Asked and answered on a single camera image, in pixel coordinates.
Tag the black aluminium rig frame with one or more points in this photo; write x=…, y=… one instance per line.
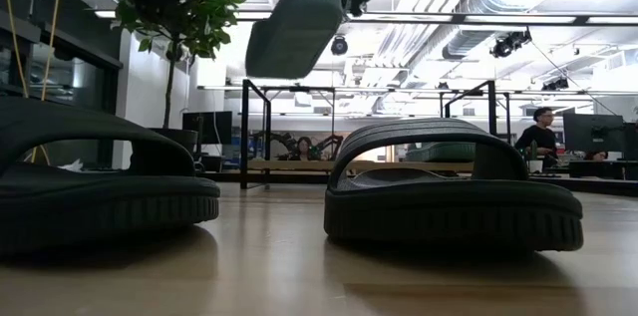
x=598, y=186

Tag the black plant pot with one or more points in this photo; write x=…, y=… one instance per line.
x=179, y=139

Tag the white cup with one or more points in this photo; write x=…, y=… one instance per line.
x=536, y=166

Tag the seated person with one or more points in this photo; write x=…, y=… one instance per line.
x=304, y=149

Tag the black ceiling spotlight cluster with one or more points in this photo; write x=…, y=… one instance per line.
x=554, y=84
x=508, y=44

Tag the large black computer monitor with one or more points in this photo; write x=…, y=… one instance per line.
x=593, y=132

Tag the black overhead camera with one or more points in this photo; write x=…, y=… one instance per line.
x=339, y=46

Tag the green leafy plant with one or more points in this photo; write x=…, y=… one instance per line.
x=199, y=7

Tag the person behind monitor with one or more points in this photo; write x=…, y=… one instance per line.
x=596, y=155

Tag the standing person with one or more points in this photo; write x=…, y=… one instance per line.
x=538, y=139

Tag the overhead beam with light strip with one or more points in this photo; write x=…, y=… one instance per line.
x=498, y=19

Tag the wooden shelf with black frame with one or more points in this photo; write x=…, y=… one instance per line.
x=289, y=165

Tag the black rubber slide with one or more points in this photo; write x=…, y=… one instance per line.
x=448, y=211
x=99, y=206

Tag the background black robot arm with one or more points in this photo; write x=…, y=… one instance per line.
x=330, y=145
x=279, y=144

